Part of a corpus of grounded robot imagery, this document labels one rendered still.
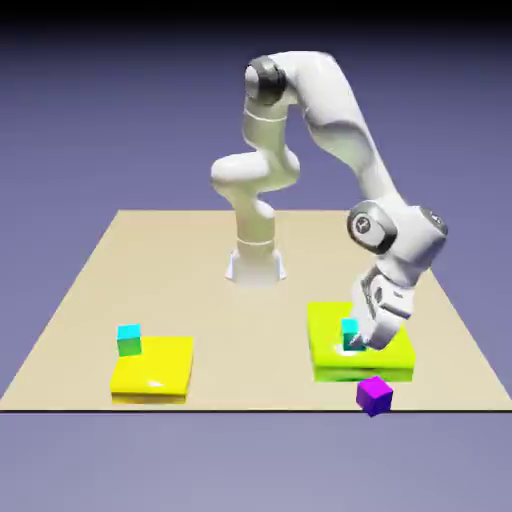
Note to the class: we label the small cyan cube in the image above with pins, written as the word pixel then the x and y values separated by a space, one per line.
pixel 349 331
pixel 129 340

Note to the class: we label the large yellow box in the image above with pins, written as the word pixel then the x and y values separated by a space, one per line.
pixel 154 370

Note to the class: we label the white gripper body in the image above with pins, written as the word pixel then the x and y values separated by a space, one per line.
pixel 384 320

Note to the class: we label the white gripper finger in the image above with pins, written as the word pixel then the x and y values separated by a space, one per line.
pixel 356 339

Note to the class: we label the large lime box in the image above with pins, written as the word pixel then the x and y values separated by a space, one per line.
pixel 332 356

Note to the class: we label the small purple cube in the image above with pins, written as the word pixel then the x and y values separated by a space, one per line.
pixel 374 396

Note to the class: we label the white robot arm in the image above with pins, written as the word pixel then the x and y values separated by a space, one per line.
pixel 344 120

